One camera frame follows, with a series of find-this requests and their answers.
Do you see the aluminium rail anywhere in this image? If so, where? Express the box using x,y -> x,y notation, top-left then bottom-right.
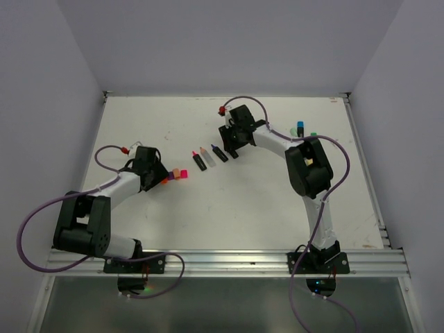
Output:
339,92 -> 404,252
46,249 -> 410,278

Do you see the aluminium front rail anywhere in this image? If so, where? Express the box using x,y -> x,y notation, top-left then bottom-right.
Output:
46,249 -> 410,278

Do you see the peach highlighter cap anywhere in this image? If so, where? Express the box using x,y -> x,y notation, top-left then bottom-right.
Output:
173,169 -> 181,180

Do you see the purple black highlighter pen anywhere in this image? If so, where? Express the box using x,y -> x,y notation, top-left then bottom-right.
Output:
211,144 -> 228,162

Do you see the blue highlighter pen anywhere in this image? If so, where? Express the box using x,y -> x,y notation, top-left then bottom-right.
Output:
296,121 -> 305,137

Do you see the aluminium right side rail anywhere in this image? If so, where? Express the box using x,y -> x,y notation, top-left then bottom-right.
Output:
339,92 -> 404,252

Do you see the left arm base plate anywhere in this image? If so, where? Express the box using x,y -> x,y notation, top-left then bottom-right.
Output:
103,252 -> 166,275

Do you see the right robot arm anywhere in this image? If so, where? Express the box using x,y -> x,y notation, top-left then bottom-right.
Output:
219,105 -> 341,274

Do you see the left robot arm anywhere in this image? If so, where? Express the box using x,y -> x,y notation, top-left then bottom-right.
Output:
53,146 -> 169,273

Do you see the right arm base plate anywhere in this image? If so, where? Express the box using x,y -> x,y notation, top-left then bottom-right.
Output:
296,252 -> 350,275

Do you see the black pink highlighter pen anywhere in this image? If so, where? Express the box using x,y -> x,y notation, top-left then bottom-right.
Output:
192,151 -> 207,171

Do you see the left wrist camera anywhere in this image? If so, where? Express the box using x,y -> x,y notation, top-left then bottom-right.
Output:
128,141 -> 143,156

